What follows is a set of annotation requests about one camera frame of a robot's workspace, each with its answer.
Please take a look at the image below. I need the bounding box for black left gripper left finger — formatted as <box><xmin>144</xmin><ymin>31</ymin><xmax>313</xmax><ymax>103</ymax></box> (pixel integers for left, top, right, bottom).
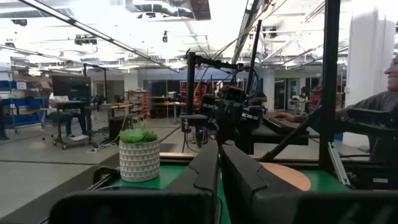
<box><xmin>49</xmin><ymin>141</ymin><xmax>220</xmax><ymax>224</ymax></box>

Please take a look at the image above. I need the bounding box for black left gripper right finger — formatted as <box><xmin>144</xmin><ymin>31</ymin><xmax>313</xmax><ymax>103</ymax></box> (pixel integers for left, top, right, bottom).
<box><xmin>220</xmin><ymin>144</ymin><xmax>398</xmax><ymax>224</ymax></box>

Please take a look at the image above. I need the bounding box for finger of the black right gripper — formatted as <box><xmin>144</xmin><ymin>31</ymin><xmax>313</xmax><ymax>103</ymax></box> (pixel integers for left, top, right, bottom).
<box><xmin>216</xmin><ymin>101</ymin><xmax>228</xmax><ymax>146</ymax></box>
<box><xmin>226</xmin><ymin>101</ymin><xmax>238</xmax><ymax>146</ymax></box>

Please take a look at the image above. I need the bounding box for round wooden plate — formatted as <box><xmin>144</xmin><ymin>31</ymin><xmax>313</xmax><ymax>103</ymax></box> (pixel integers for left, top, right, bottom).
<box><xmin>259</xmin><ymin>161</ymin><xmax>312</xmax><ymax>192</ymax></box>

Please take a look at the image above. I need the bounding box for person's hand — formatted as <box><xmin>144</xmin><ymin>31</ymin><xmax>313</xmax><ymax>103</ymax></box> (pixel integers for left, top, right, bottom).
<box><xmin>274</xmin><ymin>112</ymin><xmax>296</xmax><ymax>123</ymax></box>

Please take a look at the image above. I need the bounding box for black stand with crossbar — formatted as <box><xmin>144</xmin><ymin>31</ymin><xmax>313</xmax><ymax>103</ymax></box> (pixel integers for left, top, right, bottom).
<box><xmin>185</xmin><ymin>51</ymin><xmax>244</xmax><ymax>116</ymax></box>

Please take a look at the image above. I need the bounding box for white patterned plant pot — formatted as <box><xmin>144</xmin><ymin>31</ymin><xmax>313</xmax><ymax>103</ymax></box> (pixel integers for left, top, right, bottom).
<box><xmin>119</xmin><ymin>139</ymin><xmax>161</xmax><ymax>183</ymax></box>

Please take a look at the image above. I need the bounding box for green table mat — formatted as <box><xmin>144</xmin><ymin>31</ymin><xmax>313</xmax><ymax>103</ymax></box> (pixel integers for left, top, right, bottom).
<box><xmin>110</xmin><ymin>164</ymin><xmax>351</xmax><ymax>224</ymax></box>

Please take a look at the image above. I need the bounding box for shelf with red bins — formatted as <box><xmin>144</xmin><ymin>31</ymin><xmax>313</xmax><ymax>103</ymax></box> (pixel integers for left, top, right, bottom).
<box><xmin>124</xmin><ymin>90</ymin><xmax>150</xmax><ymax>118</ymax></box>

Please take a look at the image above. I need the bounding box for green succulent plant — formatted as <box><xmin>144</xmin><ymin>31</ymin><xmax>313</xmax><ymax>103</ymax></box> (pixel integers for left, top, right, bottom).
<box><xmin>119</xmin><ymin>121</ymin><xmax>159</xmax><ymax>144</ymax></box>

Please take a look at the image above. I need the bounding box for person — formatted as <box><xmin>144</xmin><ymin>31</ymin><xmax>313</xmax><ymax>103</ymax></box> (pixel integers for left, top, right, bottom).
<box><xmin>46</xmin><ymin>92</ymin><xmax>90</xmax><ymax>139</ymax></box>
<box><xmin>294</xmin><ymin>55</ymin><xmax>398</xmax><ymax>162</ymax></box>

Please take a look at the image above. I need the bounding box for white column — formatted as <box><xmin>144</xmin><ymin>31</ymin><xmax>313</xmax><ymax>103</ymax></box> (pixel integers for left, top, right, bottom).
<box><xmin>343</xmin><ymin>9</ymin><xmax>398</xmax><ymax>147</ymax></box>

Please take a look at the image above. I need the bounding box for black rolling desk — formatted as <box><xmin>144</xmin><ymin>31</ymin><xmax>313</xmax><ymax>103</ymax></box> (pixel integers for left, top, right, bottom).
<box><xmin>52</xmin><ymin>101</ymin><xmax>94</xmax><ymax>150</ymax></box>

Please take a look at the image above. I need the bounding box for black computer monitor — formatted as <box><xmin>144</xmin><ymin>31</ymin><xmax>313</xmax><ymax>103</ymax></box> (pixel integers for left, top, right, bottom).
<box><xmin>51</xmin><ymin>75</ymin><xmax>92</xmax><ymax>102</ymax></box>

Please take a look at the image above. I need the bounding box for blue bin shelf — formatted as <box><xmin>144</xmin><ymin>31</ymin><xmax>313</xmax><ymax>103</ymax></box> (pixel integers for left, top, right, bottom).
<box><xmin>0</xmin><ymin>79</ymin><xmax>47</xmax><ymax>128</ymax></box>

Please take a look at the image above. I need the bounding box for black camera on stand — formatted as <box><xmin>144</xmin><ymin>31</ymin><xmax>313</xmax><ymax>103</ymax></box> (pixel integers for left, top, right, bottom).
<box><xmin>179</xmin><ymin>113</ymin><xmax>210</xmax><ymax>147</ymax></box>

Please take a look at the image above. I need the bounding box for black diagonal frame brace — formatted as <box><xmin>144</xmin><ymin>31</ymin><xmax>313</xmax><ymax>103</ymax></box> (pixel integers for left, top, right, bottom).
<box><xmin>259</xmin><ymin>107</ymin><xmax>324</xmax><ymax>162</ymax></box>

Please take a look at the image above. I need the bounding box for black frame post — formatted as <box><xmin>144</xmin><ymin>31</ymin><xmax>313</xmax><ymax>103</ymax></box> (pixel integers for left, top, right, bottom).
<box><xmin>318</xmin><ymin>0</ymin><xmax>342</xmax><ymax>172</ymax></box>

